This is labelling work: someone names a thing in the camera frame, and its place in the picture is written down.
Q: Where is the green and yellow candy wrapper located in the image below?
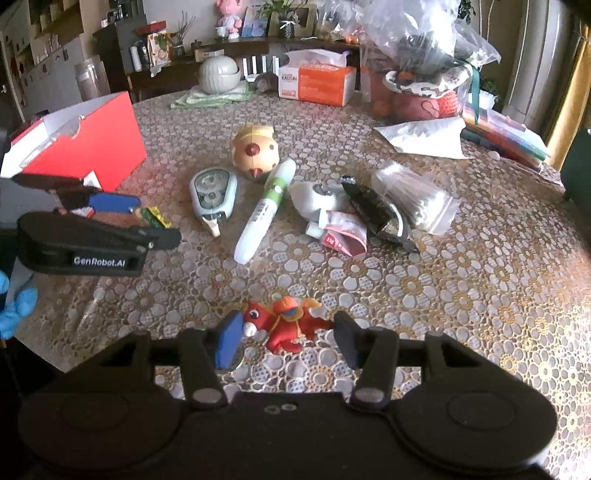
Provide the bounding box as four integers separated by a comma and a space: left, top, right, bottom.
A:
131, 206, 172, 230

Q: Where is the clear glass jar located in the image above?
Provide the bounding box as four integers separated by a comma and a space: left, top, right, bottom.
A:
74, 55, 112, 99

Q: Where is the clear zip bag of swabs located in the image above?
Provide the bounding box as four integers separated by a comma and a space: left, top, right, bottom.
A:
371, 161, 461, 236

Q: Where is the yellow chick toy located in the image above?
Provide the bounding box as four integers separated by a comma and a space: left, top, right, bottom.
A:
232, 124, 281, 181

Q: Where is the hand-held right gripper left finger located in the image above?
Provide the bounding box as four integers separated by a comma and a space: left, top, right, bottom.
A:
95, 311, 246, 411

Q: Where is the white plastic bag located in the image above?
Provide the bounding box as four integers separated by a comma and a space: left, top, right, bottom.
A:
289, 179, 348, 223

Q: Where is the green and white cloth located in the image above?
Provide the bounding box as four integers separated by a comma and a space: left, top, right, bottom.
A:
170, 82, 253, 110

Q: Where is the red and white packet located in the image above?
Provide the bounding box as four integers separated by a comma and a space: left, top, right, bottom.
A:
318, 210, 368, 255

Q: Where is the yellow curtain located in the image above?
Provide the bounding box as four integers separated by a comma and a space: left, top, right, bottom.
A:
546, 25, 591, 169

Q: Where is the grey stone figure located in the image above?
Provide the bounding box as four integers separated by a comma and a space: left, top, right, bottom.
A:
251, 72, 280, 93

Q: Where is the wooden sideboard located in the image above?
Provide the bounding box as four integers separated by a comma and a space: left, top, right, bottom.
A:
126, 36, 362, 101

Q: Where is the dark cabinet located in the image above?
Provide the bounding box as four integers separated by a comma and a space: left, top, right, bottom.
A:
92, 17, 149, 75

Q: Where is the person's left hand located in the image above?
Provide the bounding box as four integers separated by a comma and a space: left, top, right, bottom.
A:
0, 270, 39, 341

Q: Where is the wooden photo frame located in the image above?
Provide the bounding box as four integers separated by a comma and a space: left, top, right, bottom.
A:
268, 4, 318, 38

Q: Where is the white paper sheet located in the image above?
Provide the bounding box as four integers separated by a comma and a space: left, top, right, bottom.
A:
372, 117, 472, 160

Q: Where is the red and white cardboard box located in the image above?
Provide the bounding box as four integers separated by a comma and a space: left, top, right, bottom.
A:
0, 91, 148, 193

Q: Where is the stack of colourful folders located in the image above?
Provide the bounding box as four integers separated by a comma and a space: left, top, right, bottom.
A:
461, 103, 551, 169

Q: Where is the white ribbed ceramic pot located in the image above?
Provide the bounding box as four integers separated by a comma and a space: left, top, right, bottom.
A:
199, 56, 241, 96

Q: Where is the clear plastic bag of fruit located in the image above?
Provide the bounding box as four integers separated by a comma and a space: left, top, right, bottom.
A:
359, 0, 502, 118

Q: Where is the white and green pen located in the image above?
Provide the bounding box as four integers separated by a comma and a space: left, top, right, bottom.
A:
233, 158, 297, 265

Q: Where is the pink doll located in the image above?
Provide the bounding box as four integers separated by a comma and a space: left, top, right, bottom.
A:
214, 0, 243, 38

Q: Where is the black foil packet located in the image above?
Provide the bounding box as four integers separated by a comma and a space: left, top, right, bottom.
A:
340, 175, 420, 253

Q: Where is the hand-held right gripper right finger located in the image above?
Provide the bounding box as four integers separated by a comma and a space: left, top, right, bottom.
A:
335, 310, 484, 411

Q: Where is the red horse toy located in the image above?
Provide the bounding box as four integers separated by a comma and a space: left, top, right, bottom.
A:
243, 296, 334, 354

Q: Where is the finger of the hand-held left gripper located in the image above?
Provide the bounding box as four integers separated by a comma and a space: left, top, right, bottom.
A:
13, 172, 142, 216
139, 226, 182, 253

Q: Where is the orange and white tissue box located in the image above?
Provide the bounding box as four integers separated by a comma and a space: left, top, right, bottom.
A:
278, 50, 358, 107

